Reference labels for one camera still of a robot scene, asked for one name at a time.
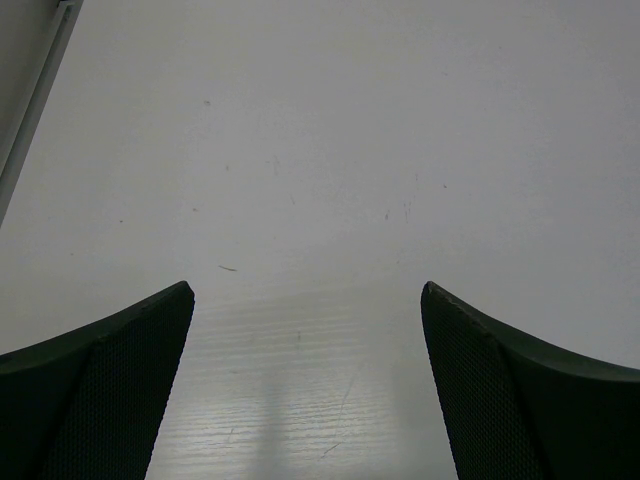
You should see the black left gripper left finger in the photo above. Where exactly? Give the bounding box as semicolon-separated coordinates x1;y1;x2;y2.
1;281;195;479

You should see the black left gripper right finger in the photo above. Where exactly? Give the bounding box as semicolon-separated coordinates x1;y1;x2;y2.
421;282;639;479

